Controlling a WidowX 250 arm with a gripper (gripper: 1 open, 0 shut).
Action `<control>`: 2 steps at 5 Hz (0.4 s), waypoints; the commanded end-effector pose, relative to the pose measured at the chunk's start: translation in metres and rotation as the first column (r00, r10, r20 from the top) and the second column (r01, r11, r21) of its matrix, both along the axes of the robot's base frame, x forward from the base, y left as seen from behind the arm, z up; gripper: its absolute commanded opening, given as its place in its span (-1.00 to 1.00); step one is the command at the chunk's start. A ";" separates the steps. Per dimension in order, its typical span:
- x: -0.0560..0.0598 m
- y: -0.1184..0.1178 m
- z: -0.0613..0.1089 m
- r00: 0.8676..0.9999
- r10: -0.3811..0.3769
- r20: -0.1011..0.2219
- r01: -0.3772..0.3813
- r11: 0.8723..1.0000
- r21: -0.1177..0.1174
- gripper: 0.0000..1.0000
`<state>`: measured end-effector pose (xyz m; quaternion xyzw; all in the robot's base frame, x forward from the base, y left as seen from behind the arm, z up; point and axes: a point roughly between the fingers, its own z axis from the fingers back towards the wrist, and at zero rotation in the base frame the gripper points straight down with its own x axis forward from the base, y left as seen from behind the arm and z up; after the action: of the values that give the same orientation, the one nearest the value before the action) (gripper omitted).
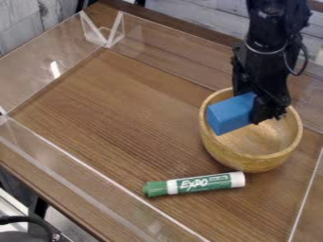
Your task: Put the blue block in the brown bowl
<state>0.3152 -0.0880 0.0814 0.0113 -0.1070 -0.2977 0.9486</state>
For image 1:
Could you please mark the green Expo marker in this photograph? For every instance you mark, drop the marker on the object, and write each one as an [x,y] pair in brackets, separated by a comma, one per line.
[195,184]

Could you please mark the blue foam block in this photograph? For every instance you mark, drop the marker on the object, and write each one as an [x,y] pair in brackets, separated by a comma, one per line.
[230,114]

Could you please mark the clear acrylic tray wall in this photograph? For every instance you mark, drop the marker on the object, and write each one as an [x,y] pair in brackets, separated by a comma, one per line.
[101,96]

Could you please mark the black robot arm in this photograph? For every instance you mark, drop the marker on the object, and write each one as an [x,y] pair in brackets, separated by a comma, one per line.
[277,22]

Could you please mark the brown wooden bowl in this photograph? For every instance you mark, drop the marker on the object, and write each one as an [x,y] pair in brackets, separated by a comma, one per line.
[257,148]

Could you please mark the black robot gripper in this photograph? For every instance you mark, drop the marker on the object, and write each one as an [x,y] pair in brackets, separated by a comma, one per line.
[261,72]

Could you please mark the black metal bracket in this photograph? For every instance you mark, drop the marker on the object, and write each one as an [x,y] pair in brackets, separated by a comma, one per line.
[45,230]

